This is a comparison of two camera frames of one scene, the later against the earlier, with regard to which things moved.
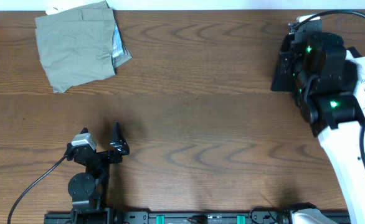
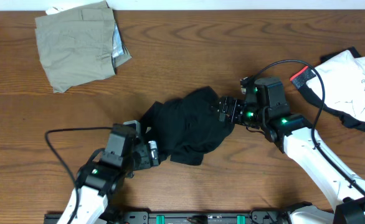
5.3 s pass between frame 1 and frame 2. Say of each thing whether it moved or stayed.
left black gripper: moved
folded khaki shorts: stayed
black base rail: stayed
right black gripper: moved
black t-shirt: moved
